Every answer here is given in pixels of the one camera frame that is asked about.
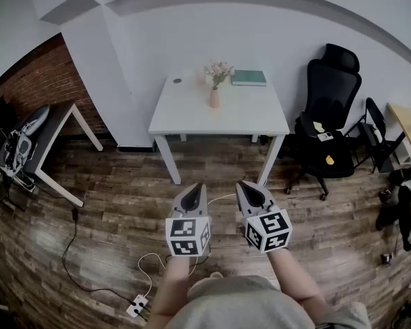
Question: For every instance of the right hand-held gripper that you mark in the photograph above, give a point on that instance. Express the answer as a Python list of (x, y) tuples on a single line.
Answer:
[(270, 226)]

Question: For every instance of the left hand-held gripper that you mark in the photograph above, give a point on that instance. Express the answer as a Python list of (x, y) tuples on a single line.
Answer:
[(185, 231)]

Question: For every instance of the pink ribbed vase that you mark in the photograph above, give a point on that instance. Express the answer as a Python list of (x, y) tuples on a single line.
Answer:
[(214, 99)]

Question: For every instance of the pink artificial flowers bunch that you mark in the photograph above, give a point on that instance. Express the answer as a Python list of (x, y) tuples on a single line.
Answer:
[(219, 71)]

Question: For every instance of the person's left forearm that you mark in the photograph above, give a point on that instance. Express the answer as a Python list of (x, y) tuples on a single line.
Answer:
[(173, 283)]

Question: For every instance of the person's right forearm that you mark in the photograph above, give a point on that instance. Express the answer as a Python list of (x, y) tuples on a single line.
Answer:
[(294, 276)]

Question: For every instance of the person's beige shoe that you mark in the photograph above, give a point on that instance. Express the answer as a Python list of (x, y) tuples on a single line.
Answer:
[(215, 275)]

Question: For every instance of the white table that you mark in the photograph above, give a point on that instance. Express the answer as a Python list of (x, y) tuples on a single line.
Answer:
[(239, 115)]

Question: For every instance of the small orange toy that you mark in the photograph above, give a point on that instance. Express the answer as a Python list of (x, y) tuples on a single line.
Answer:
[(329, 160)]

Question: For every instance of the small white card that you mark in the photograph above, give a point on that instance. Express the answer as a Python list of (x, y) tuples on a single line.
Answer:
[(325, 136)]

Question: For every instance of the person's beige shirt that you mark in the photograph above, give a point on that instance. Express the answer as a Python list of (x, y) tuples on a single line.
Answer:
[(239, 307)]

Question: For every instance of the pale yellow paper note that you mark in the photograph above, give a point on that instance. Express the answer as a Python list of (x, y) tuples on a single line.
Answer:
[(318, 126)]

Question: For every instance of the white power strip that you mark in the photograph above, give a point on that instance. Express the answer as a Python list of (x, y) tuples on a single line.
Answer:
[(137, 305)]

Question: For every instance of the translucent pink cup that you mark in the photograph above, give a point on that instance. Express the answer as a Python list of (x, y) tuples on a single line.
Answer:
[(200, 79)]

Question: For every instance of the green book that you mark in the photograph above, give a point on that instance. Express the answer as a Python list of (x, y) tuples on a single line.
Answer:
[(249, 77)]

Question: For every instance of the black mesh office chair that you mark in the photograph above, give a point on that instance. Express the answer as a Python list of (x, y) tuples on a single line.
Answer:
[(332, 91)]

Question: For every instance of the black folding chair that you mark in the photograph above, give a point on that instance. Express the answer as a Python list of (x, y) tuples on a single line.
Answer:
[(376, 129)]

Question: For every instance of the grey desk with white legs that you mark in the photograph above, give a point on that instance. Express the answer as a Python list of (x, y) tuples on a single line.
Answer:
[(51, 129)]

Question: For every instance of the light wooden desk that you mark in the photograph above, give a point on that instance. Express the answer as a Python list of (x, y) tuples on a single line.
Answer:
[(407, 123)]

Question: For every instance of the grey white device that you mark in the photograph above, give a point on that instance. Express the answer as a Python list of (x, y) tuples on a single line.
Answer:
[(34, 120), (18, 149)]

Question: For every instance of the black bag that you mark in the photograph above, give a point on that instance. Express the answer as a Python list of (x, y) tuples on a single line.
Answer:
[(5, 113)]

